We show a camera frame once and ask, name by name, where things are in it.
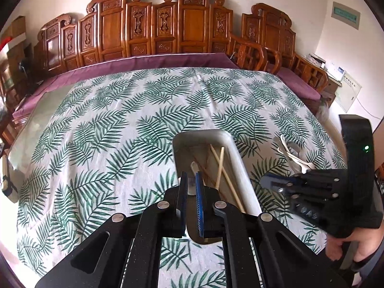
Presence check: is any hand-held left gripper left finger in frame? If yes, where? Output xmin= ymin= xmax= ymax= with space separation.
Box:
xmin=34 ymin=171 xmax=189 ymax=288

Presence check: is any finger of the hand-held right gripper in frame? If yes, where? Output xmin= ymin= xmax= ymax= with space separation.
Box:
xmin=258 ymin=169 xmax=344 ymax=187
xmin=271 ymin=184 xmax=344 ymax=204

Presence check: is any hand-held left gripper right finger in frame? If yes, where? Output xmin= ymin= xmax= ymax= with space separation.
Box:
xmin=194 ymin=171 xmax=348 ymax=288

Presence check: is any wooden chopstick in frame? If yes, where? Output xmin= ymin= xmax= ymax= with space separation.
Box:
xmin=215 ymin=147 xmax=225 ymax=194
xmin=209 ymin=144 xmax=247 ymax=214
xmin=192 ymin=155 xmax=228 ymax=200

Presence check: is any grey rectangular tray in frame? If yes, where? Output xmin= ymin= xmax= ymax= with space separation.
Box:
xmin=173 ymin=130 xmax=258 ymax=245

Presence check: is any person's right forearm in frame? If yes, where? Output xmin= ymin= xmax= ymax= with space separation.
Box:
xmin=354 ymin=246 xmax=383 ymax=279

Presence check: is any person's right hand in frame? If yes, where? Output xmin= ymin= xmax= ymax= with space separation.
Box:
xmin=325 ymin=222 xmax=375 ymax=262

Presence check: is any grey fluffy duster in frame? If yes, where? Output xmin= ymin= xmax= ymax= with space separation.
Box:
xmin=318 ymin=100 xmax=330 ymax=123

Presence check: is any purple armchair cushion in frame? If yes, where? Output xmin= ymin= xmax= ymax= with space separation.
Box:
xmin=276 ymin=66 xmax=321 ymax=101

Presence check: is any wooden side table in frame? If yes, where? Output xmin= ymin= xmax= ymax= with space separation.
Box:
xmin=322 ymin=75 xmax=342 ymax=97

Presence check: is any leaf print tablecloth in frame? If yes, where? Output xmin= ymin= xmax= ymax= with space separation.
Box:
xmin=16 ymin=67 xmax=350 ymax=288

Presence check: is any white desk device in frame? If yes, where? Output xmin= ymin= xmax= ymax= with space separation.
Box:
xmin=327 ymin=61 xmax=347 ymax=81

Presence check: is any carved wooden armchair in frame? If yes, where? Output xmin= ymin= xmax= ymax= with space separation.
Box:
xmin=241 ymin=3 xmax=336 ymax=108

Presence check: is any purple sofa cushion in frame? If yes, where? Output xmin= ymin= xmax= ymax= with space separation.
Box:
xmin=12 ymin=52 xmax=237 ymax=117

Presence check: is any carved wooden sofa bench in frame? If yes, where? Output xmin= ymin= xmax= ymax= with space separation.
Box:
xmin=33 ymin=0 xmax=282 ymax=75

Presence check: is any wooden chair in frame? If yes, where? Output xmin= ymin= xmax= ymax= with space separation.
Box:
xmin=0 ymin=117 xmax=15 ymax=148

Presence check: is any black fan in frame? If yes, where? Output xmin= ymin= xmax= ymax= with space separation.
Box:
xmin=18 ymin=60 xmax=31 ymax=80

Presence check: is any open brown cardboard box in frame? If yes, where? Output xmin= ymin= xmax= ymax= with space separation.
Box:
xmin=6 ymin=16 xmax=27 ymax=39

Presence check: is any white wall box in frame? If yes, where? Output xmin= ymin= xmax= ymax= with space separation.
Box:
xmin=334 ymin=70 xmax=363 ymax=114

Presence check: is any grey wall panel box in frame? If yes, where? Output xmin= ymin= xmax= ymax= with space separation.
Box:
xmin=331 ymin=1 xmax=360 ymax=30

